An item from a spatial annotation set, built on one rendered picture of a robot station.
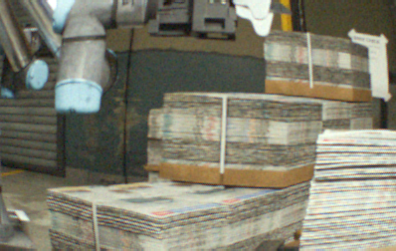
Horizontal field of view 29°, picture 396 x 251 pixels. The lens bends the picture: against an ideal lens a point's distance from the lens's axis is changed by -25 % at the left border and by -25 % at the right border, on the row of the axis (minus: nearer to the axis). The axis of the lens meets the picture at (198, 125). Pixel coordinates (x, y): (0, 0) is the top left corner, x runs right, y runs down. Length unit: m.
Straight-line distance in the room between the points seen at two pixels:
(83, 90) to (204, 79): 7.96
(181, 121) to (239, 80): 6.52
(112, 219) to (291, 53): 1.25
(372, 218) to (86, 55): 0.51
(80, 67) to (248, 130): 1.32
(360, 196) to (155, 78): 8.03
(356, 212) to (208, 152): 1.29
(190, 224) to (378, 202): 0.85
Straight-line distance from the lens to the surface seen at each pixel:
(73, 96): 1.21
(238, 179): 2.50
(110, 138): 9.33
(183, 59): 9.21
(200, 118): 2.55
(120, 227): 2.02
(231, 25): 1.18
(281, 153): 2.45
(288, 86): 3.08
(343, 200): 1.30
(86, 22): 1.21
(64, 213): 2.14
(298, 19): 3.72
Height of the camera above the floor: 1.12
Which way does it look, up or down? 3 degrees down
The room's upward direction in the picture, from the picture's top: 2 degrees clockwise
